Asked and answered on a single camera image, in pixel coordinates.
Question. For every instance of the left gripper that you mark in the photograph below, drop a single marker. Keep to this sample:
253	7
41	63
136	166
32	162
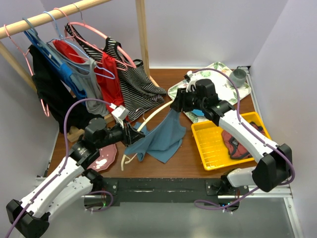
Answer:
130	135

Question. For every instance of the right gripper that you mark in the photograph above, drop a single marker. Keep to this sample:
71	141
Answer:
180	101

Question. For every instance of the cream hanger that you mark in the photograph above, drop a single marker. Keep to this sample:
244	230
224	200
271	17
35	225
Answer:
126	159

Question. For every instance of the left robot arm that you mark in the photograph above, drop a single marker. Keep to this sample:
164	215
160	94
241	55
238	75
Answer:
73	178

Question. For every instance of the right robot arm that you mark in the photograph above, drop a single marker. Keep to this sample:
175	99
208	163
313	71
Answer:
274	162

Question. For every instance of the striped tank top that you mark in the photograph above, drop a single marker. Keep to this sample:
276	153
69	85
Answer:
138	91

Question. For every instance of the grey tank top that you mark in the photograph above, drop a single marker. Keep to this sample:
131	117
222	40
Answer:
85	79

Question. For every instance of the red tank top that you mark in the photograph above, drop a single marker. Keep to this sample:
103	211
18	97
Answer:
110	89

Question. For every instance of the maroon tank top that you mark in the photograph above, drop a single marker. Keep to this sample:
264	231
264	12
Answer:
236	150

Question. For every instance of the black tank top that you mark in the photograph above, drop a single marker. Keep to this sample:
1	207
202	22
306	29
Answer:
54	94

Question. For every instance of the royal blue tank top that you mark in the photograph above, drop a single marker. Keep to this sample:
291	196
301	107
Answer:
69	77

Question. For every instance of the pink hanger with striped top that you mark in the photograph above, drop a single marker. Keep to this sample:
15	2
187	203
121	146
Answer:
99	34

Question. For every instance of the light blue hanger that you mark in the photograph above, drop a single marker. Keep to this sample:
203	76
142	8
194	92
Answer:
79	53

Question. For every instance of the pink hanger with black top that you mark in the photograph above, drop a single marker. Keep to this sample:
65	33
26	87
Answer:
44	106

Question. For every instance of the grey blue hanger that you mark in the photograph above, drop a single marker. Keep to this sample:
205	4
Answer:
44	48

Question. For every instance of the blue dotted plate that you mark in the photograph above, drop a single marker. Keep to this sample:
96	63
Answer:
198	113

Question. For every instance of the pink dotted plate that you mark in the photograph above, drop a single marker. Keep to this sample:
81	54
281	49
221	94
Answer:
106	158

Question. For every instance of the floral serving tray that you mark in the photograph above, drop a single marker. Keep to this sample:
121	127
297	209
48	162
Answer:
223	88

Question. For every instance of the wooden clothes rack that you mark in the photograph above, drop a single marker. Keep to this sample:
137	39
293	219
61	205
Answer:
64	11

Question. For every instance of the grey cup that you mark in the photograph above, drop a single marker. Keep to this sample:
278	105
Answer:
237	77

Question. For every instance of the yellow plastic bin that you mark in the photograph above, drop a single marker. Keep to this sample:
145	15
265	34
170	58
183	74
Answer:
213	153

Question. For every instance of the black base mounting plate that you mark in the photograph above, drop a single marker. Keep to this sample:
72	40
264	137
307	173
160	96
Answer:
164	190

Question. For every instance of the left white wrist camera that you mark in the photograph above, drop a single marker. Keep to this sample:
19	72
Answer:
119	114

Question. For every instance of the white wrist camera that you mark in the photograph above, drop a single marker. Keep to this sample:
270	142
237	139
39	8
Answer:
119	114
191	81

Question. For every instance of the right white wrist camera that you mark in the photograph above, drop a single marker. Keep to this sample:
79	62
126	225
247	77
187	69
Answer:
191	81

